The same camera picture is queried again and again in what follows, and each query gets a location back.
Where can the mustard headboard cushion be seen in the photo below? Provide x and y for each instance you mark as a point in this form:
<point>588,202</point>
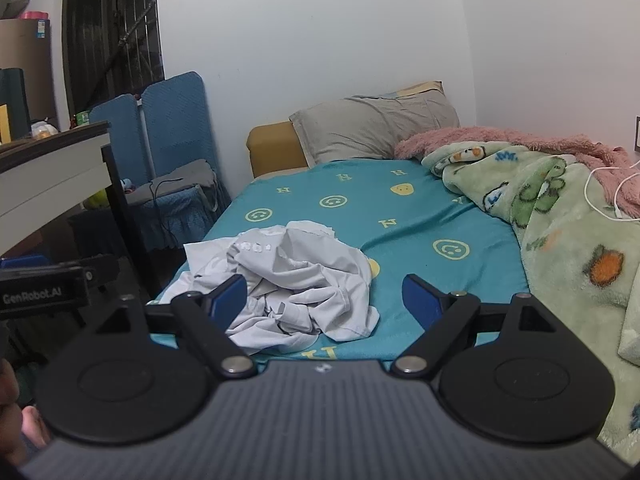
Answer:
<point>272,150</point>

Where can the yellow green fruit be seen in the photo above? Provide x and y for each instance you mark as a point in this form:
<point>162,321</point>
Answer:
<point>95,200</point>

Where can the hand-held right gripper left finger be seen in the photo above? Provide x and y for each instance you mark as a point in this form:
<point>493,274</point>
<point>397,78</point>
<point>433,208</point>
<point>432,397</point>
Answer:
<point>230,300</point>

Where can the cardboard box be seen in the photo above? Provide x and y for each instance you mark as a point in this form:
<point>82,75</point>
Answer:
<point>25,50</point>

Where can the white table with black legs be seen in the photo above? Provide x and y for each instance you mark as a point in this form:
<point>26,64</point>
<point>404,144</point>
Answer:
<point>45,180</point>

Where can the yellow pillow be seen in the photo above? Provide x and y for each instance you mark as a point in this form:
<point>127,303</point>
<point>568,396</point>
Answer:
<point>425,87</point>

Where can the green printed blanket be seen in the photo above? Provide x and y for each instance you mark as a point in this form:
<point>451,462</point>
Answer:
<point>565,240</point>

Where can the green can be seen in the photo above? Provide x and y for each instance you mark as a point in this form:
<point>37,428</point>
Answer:
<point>82,119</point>

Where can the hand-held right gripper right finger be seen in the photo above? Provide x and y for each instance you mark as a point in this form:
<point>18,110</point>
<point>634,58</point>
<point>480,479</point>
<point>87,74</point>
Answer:
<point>417,300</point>

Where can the blue covered chair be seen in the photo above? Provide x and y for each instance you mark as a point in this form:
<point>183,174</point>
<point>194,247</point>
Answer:
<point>175,120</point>
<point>117,135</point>

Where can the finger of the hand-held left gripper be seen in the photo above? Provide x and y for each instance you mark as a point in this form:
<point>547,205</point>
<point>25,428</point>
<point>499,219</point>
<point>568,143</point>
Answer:
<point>107,270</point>

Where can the pink fluffy blanket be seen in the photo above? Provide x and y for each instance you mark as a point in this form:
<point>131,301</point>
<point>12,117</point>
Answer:
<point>450,142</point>

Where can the pink tape roll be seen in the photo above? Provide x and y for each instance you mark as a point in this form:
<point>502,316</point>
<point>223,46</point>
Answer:
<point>34,15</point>

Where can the white t-shirt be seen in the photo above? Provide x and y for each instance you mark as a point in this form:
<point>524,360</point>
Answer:
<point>300,280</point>

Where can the window with dark bars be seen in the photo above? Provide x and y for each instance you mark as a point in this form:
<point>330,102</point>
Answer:
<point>110,25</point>

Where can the dark green board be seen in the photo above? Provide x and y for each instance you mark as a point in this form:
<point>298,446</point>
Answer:
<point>14,100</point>

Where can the bed with teal smiley sheet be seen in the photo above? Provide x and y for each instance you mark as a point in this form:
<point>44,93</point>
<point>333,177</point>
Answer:
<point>400,230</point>

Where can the plastic bag with orange fruit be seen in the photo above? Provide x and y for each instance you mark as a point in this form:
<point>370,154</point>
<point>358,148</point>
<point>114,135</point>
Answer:
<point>42,131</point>

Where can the grey cloth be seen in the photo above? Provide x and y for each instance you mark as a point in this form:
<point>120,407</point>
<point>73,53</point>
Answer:
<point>185,175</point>

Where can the grey pillow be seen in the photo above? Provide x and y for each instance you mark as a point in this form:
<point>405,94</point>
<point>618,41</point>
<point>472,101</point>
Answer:
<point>370,130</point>

